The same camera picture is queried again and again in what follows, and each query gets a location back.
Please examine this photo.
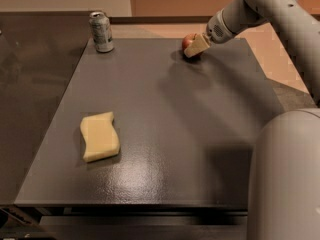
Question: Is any dark side counter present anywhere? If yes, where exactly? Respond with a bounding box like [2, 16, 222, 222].
[0, 12, 90, 206]

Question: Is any silver soda can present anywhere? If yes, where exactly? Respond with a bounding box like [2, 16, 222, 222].
[89, 11, 114, 53]

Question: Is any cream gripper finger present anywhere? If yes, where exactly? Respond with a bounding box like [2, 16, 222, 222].
[184, 34, 211, 58]

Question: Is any yellow sponge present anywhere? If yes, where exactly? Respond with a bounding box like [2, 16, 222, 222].
[80, 112, 120, 163]

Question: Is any red apple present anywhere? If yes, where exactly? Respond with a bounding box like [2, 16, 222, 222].
[182, 33, 202, 60]

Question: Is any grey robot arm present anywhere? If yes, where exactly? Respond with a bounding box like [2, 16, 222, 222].
[183, 0, 320, 240]

